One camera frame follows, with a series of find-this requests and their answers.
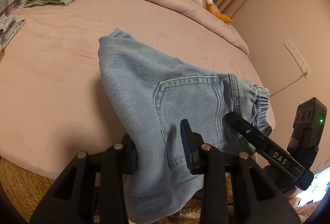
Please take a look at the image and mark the light blue denim pants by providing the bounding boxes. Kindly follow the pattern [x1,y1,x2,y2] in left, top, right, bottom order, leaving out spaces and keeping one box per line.
[98,30,271,223]

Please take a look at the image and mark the folded green garment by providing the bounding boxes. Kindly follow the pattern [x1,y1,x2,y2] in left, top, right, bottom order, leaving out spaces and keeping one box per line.
[23,0,75,7]

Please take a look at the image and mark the white wall power strip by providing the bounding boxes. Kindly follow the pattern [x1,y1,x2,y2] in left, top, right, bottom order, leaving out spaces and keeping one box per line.
[284,39,311,78]

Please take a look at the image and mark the small light blue garment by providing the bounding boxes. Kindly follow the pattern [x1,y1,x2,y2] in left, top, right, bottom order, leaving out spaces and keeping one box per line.
[0,15,26,51]

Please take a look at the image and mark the person's right hand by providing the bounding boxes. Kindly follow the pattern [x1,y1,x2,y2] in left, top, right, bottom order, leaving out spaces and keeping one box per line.
[283,187,299,200]

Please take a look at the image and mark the lilac fitted bed sheet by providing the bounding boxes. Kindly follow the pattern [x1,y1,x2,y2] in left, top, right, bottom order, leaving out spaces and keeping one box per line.
[1,0,261,178]

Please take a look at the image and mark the white power cable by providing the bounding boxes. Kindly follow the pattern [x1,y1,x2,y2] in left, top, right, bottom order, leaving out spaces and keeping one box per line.
[269,74,308,99]

